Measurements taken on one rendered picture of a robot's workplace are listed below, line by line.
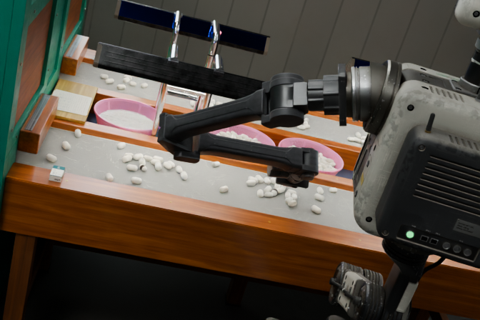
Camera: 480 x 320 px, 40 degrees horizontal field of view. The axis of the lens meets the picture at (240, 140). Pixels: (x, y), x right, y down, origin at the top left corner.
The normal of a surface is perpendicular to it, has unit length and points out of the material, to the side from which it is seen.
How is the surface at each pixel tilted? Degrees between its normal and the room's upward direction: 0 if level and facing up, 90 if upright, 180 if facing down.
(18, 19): 90
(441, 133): 0
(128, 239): 90
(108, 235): 90
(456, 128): 90
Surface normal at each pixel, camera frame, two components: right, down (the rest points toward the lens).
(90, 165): 0.26, -0.88
